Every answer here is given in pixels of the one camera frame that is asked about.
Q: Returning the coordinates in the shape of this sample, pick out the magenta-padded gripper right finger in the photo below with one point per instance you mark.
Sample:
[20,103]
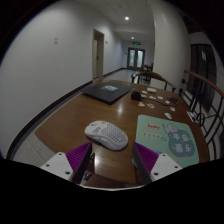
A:
[165,165]

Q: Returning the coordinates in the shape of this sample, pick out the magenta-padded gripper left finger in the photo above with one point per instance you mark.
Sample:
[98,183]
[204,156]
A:
[58,163]

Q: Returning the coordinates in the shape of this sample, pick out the white honeycomb computer mouse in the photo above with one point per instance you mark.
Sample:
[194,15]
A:
[106,135]

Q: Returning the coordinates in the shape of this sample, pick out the small white sticker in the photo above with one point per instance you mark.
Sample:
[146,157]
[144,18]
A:
[168,116]

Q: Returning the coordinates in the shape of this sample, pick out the small pale sticker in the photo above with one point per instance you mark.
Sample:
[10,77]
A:
[150,106]
[141,104]

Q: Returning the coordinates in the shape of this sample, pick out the dark key bunch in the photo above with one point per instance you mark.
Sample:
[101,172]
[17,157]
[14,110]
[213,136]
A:
[173,100]

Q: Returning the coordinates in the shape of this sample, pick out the small black box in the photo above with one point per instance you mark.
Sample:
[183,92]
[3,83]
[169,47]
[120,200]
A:
[135,96]

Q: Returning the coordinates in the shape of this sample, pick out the white rectangular card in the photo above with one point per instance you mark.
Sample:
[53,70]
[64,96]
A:
[151,90]

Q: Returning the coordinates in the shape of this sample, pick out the black closed laptop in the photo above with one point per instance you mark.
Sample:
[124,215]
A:
[106,91]

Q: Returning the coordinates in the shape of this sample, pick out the wooden armchair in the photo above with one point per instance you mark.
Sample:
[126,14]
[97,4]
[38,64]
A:
[151,75]

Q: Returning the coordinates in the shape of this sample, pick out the wooden-topped black metal railing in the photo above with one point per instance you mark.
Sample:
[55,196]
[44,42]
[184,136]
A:
[203,80]

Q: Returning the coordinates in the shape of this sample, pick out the dark framed window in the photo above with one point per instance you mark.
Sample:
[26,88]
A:
[200,73]

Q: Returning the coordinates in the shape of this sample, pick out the glass double door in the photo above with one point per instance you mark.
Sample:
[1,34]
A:
[136,59]

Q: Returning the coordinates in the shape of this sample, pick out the open side doorway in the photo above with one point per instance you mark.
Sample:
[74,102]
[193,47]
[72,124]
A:
[98,55]

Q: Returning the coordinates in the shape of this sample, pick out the green exit sign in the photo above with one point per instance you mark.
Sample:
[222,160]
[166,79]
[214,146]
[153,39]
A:
[136,43]

